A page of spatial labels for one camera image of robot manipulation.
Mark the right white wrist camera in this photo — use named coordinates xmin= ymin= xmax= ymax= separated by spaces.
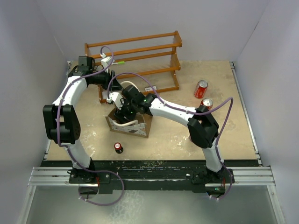
xmin=107 ymin=92 xmax=123 ymax=110

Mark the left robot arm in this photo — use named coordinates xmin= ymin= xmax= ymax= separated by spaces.
xmin=43 ymin=54 xmax=116 ymax=183

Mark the green-capped marker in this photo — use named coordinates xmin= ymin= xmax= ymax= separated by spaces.
xmin=112 ymin=61 xmax=125 ymax=65

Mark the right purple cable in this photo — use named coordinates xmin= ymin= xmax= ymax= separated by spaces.
xmin=107 ymin=72 xmax=234 ymax=201

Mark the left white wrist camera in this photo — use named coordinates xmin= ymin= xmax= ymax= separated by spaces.
xmin=101 ymin=53 xmax=114 ymax=72

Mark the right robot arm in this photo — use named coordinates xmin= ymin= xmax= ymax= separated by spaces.
xmin=108 ymin=85 xmax=224 ymax=182

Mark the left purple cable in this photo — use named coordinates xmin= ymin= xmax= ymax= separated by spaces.
xmin=56 ymin=46 xmax=126 ymax=207

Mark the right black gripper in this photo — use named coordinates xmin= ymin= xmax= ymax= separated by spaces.
xmin=113 ymin=98 xmax=138 ymax=127

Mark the red cola can back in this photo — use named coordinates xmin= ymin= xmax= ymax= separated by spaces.
xmin=194 ymin=80 xmax=208 ymax=98

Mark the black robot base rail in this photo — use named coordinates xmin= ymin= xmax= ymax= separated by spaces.
xmin=41 ymin=160 xmax=259 ymax=195

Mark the red cola can front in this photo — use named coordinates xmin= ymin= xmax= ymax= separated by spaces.
xmin=200 ymin=98 xmax=213 ymax=110

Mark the orange wooden rack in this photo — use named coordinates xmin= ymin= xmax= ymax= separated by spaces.
xmin=84 ymin=30 xmax=183 ymax=93

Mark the white box under rack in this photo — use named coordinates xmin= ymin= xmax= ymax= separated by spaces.
xmin=102 ymin=91 xmax=107 ymax=99

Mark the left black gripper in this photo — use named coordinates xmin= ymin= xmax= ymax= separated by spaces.
xmin=90 ymin=68 xmax=123 ymax=91

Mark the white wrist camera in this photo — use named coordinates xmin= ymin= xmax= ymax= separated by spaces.
xmin=101 ymin=53 xmax=114 ymax=72
xmin=107 ymin=92 xmax=123 ymax=110

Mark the purple cable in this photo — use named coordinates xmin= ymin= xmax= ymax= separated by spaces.
xmin=107 ymin=72 xmax=234 ymax=201
xmin=56 ymin=46 xmax=126 ymax=207

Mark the canvas tote bag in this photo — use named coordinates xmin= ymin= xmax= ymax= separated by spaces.
xmin=105 ymin=80 xmax=153 ymax=138

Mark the small red-capped dark bottle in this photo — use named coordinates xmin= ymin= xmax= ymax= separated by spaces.
xmin=114 ymin=142 xmax=123 ymax=154

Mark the red cola can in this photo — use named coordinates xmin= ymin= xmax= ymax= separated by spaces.
xmin=194 ymin=80 xmax=208 ymax=98
xmin=200 ymin=98 xmax=213 ymax=110

